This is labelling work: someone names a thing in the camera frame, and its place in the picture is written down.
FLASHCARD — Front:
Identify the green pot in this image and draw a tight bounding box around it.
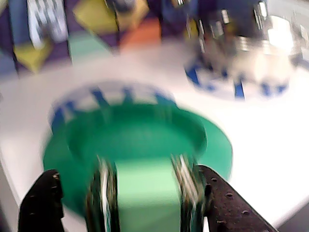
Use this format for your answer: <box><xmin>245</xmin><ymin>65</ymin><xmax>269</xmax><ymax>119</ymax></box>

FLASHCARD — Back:
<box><xmin>43</xmin><ymin>145</ymin><xmax>97</xmax><ymax>218</ymax></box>

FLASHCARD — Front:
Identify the light blue toy kitchen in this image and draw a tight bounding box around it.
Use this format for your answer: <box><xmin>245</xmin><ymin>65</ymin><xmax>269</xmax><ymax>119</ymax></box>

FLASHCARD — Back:
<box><xmin>0</xmin><ymin>0</ymin><xmax>309</xmax><ymax>232</ymax></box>

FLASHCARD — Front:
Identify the silver steel pot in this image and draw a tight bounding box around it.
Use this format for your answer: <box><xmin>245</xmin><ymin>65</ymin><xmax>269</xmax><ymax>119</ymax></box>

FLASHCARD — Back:
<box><xmin>190</xmin><ymin>0</ymin><xmax>302</xmax><ymax>86</ymax></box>

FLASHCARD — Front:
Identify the white hanging spatula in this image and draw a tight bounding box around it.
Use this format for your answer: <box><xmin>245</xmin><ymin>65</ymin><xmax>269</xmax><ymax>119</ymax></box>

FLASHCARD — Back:
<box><xmin>27</xmin><ymin>0</ymin><xmax>69</xmax><ymax>46</ymax></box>

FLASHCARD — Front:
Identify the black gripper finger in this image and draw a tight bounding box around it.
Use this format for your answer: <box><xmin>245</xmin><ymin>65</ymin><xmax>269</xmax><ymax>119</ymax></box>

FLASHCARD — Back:
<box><xmin>18</xmin><ymin>169</ymin><xmax>65</xmax><ymax>232</ymax></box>
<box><xmin>197</xmin><ymin>164</ymin><xmax>275</xmax><ymax>232</ymax></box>

